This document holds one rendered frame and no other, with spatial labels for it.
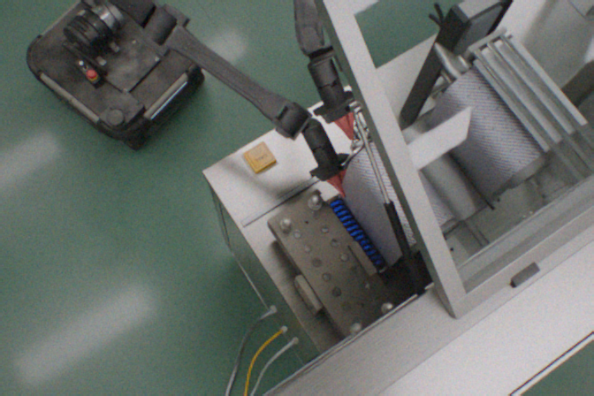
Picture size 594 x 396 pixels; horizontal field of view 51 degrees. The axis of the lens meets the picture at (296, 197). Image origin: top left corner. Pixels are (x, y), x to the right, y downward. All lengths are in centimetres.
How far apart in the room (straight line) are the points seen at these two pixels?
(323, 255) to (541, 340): 60
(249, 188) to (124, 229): 106
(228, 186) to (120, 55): 113
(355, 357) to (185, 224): 184
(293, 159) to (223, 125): 107
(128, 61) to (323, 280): 149
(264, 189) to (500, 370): 86
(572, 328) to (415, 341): 41
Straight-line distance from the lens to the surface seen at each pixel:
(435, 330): 97
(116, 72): 272
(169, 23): 155
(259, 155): 179
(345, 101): 142
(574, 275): 131
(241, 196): 177
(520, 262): 101
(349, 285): 159
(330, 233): 162
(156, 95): 267
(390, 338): 96
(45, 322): 275
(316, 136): 154
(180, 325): 263
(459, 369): 120
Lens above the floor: 259
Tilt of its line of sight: 72 degrees down
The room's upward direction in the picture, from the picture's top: 9 degrees clockwise
